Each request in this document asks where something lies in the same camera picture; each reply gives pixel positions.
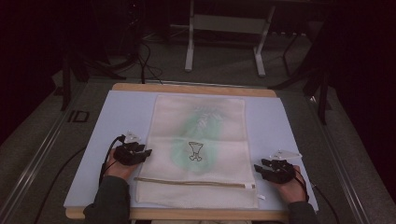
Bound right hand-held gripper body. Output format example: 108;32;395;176
263;149;304;185

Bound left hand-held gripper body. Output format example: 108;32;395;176
113;132;144;166

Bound white mesh laundry bag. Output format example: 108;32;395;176
134;93;261;210

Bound person's left hand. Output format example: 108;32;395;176
104;154;139;182

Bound person's right hand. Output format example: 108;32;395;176
273;164;308;205

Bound pale blue mat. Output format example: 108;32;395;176
63;90;319;213

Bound green garment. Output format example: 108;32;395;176
170;105;225;174

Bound wooden table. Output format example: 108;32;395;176
64;82;291;223

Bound black stand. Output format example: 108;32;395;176
60;46;127;112
268;15;332;126

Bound white metal stand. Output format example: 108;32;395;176
184;0;277;78

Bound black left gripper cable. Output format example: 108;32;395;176
98;133;127;188

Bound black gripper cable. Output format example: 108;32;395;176
293;169;341;224
98;133;127;188

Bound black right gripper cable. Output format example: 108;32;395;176
293;169;341;224

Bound metal floor rail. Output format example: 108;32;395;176
0;92;82;224
307;94;373;224

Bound black floor cables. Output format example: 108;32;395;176
135;40;164;86

